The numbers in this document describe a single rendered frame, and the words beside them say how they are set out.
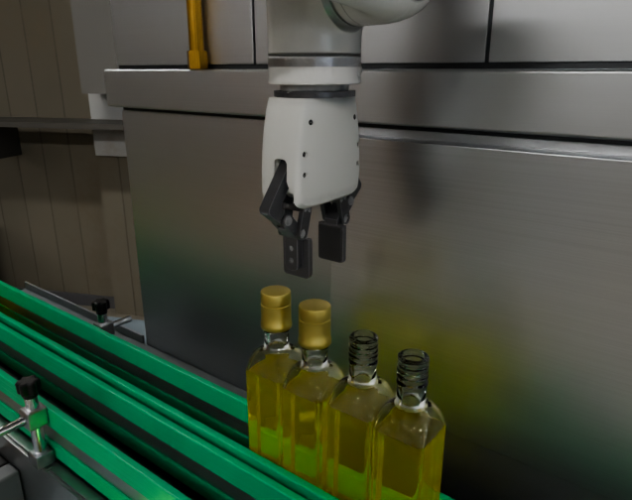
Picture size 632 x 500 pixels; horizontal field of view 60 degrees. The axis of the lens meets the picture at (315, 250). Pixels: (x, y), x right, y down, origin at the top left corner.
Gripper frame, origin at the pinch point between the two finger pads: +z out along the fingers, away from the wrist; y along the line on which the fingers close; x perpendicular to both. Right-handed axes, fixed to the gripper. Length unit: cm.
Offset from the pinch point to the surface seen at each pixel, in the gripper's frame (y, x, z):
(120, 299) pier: -144, -279, 128
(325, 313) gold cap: 0.4, 1.6, 6.5
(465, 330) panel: -12.2, 11.6, 10.4
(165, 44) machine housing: -14.9, -40.6, -21.0
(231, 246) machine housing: -14.9, -28.3, 9.0
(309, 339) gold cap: 1.7, 0.5, 9.2
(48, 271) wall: -126, -337, 117
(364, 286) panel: -12.1, -1.8, 8.3
